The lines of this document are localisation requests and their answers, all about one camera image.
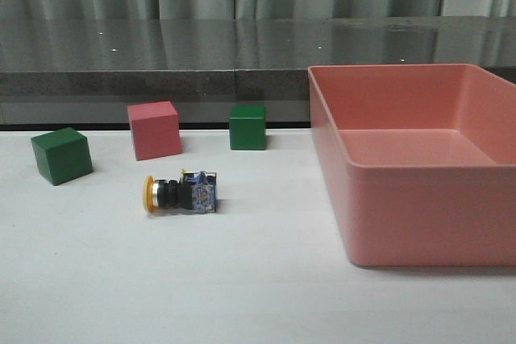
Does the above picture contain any yellow push button switch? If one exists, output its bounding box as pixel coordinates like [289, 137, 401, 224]
[142, 170, 218, 214]

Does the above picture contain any green wooden cube right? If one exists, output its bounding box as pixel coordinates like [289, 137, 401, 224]
[229, 106, 266, 151]

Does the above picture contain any pink wooden cube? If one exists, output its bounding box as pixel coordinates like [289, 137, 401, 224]
[127, 101, 182, 161]

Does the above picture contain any grey stone counter ledge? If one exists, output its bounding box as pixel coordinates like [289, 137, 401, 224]
[1, 16, 515, 102]

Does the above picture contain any pink plastic bin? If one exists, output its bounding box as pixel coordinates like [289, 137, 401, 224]
[308, 64, 515, 267]

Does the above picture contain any small green wooden cube left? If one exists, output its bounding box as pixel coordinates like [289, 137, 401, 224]
[31, 127, 94, 185]

